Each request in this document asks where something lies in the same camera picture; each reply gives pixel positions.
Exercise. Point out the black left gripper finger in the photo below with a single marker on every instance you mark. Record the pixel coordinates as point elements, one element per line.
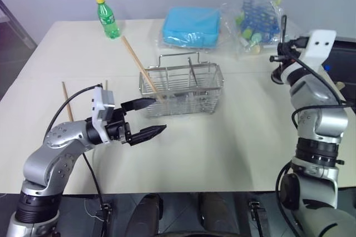
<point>147,134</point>
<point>139,103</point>

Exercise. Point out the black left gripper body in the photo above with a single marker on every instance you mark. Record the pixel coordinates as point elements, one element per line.
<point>118,131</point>

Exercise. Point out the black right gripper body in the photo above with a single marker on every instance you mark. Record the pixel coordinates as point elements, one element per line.
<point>287,52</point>

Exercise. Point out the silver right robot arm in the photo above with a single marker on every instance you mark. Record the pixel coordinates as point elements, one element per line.
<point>320,125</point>

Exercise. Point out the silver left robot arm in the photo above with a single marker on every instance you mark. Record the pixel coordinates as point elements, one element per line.
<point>55,153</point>

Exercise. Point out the metal spoon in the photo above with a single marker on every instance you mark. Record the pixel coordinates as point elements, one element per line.
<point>192,71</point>

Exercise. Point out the blue test tube rack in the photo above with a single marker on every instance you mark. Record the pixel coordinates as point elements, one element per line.
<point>260,21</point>

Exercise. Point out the teal capped tube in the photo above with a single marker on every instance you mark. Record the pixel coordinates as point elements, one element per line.
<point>256,37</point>

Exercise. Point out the yellow capped tube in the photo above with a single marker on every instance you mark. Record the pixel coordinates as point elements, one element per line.
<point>256,49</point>

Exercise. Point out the wooden chopstick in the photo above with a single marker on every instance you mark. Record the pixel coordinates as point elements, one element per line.
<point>67,102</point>
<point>106,84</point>
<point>139,64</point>

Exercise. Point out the clear bag of tubes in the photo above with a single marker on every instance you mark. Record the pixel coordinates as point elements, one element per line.
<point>233,11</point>

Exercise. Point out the black box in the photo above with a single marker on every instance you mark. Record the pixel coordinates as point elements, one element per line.
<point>345,61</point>

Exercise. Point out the clear bag around sponge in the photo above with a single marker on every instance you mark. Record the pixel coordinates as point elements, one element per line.
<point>217,49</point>

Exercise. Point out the dark rounded shape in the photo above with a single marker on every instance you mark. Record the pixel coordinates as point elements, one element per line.
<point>147,212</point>

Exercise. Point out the black table clamp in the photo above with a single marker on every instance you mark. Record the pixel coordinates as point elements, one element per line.
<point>103,210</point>
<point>257,214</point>

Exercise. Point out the green plastic soda bottle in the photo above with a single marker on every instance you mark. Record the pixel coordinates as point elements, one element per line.
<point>108,21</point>

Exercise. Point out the blue sponge pack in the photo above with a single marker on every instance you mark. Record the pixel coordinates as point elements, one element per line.
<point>190,27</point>

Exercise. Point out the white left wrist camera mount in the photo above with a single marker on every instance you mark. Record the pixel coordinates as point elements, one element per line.
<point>107,103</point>

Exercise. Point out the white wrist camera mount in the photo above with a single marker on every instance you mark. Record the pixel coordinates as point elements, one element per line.
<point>107,103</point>
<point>320,45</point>

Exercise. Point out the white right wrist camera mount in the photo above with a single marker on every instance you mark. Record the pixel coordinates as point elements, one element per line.
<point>320,45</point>

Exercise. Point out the grey metal frame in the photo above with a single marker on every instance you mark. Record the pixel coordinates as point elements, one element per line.
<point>16,25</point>

